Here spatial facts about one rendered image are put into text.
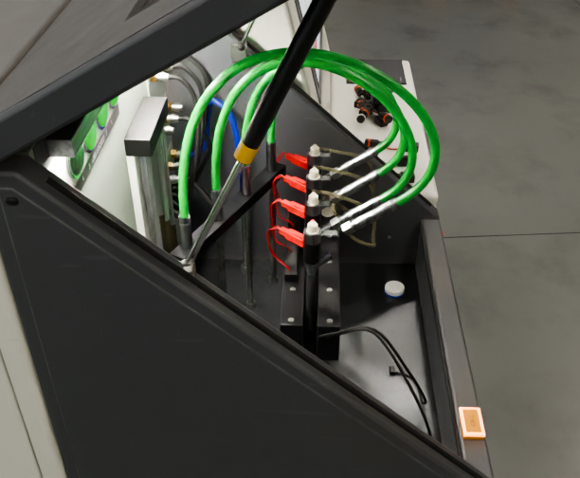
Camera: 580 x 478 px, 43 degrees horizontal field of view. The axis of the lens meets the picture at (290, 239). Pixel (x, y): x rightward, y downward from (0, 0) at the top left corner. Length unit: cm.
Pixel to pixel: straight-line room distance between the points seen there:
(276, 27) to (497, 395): 153
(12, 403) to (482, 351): 192
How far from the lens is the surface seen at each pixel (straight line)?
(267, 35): 137
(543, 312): 284
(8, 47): 89
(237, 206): 127
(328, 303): 125
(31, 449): 104
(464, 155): 370
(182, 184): 111
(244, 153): 70
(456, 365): 122
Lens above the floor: 181
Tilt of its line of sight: 37 degrees down
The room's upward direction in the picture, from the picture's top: straight up
